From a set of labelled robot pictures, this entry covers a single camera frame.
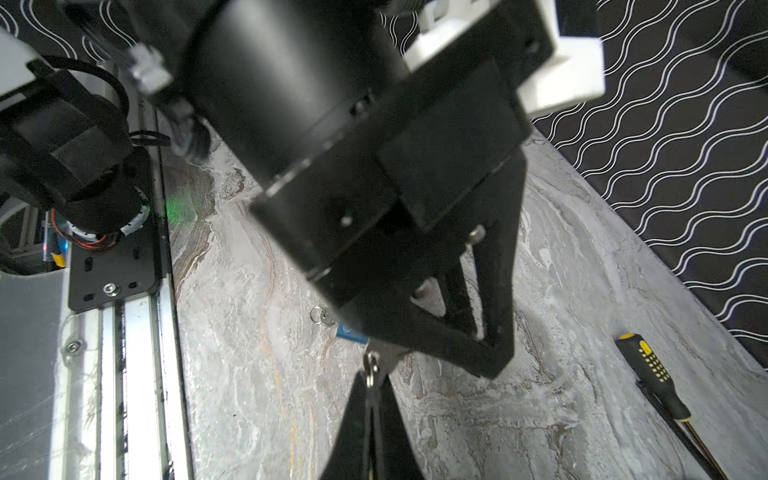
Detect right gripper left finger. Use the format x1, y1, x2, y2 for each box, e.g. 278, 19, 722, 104
320, 371, 371, 480

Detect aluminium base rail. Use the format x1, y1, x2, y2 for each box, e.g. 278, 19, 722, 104
47, 59, 196, 480

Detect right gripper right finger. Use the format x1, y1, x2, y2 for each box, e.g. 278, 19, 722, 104
374, 377, 424, 479

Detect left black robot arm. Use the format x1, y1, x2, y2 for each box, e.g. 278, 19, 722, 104
59, 1, 552, 378

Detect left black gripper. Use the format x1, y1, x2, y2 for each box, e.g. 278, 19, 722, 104
251, 37, 531, 378

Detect black yellow pry tool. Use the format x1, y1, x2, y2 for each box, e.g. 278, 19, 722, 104
614, 333, 728, 479

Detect blue padlock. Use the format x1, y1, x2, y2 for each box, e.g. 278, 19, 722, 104
336, 324, 368, 345

